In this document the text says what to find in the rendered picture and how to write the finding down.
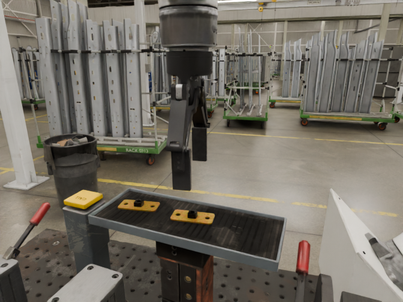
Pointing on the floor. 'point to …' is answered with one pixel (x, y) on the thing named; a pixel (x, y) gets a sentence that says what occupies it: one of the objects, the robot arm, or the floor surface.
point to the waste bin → (72, 163)
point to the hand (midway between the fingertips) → (191, 167)
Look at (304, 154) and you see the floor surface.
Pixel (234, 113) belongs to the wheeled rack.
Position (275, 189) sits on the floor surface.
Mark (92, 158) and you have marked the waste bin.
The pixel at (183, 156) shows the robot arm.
